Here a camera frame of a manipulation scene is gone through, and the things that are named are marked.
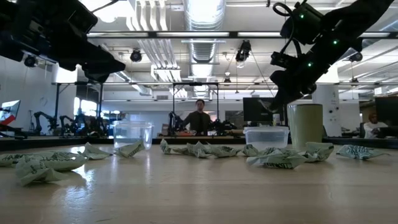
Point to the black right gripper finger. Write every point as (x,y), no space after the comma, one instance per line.
(281,100)
(273,99)

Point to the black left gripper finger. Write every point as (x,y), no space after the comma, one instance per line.
(90,59)
(94,77)

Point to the green white wrapper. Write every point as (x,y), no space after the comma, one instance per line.
(7,159)
(68,162)
(129,151)
(249,151)
(34,175)
(165,148)
(196,151)
(318,151)
(93,152)
(224,151)
(357,152)
(276,160)

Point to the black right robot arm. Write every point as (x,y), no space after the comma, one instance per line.
(357,21)

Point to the black background robot arm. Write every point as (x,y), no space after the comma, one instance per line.
(46,116)

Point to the small white bottle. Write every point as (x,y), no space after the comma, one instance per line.
(276,119)

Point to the black computer monitor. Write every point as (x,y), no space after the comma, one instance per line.
(255,110)
(387,110)

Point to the tall green paper cup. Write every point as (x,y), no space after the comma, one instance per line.
(306,124)

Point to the rectangular clear plastic container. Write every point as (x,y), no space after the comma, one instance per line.
(265,137)

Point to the white pillar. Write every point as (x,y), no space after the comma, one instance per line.
(329,102)

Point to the round clear plastic container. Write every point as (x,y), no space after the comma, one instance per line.
(124,130)

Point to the tilted computer screen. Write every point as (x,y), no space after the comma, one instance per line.
(11,109)

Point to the person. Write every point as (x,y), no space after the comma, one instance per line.
(199,121)
(371,127)

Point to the black hanging camera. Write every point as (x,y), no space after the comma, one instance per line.
(30,61)
(136,56)
(356,57)

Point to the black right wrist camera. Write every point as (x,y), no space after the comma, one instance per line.
(280,59)

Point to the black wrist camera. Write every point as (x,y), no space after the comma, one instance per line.
(81,17)
(280,59)

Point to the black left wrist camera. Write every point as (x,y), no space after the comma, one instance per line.
(81,17)

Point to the black background rig frame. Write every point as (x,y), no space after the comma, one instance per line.
(57,102)
(196,84)

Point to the black overhead camera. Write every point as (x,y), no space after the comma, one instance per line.
(244,49)

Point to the silver ventilation duct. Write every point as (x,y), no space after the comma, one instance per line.
(203,49)

